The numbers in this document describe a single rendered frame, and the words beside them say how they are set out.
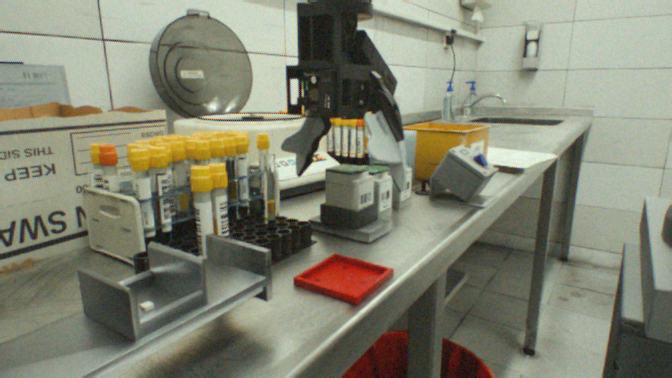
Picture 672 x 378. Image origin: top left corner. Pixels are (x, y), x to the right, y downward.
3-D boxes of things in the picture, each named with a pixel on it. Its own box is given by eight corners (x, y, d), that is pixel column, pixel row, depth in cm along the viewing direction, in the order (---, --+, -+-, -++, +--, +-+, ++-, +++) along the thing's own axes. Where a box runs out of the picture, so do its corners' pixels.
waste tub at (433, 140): (462, 187, 76) (466, 131, 73) (396, 177, 83) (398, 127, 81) (487, 175, 86) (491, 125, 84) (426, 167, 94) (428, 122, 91)
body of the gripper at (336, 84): (285, 121, 46) (281, 1, 43) (330, 116, 53) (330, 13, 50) (342, 125, 42) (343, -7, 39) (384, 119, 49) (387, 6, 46)
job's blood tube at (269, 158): (271, 242, 48) (269, 155, 46) (263, 239, 49) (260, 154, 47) (279, 238, 49) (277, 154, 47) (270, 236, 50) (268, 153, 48)
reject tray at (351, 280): (356, 306, 35) (356, 297, 35) (293, 285, 39) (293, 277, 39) (393, 276, 41) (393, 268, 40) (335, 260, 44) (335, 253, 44)
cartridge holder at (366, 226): (369, 244, 48) (369, 214, 48) (308, 229, 53) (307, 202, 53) (391, 231, 53) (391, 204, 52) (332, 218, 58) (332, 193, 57)
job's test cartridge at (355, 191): (356, 227, 50) (357, 176, 48) (324, 220, 53) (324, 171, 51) (373, 219, 53) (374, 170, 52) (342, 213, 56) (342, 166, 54)
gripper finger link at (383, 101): (376, 156, 47) (338, 92, 48) (383, 154, 49) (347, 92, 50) (408, 134, 45) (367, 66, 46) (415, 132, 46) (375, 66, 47)
